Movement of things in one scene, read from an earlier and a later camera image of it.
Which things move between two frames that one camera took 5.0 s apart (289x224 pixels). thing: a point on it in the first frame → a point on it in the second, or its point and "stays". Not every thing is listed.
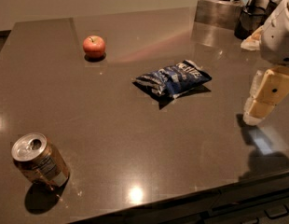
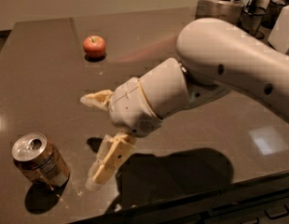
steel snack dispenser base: [217, 13] stays
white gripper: [279, 42] → [130, 106]
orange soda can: [40, 160] stays
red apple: [94, 46] stays
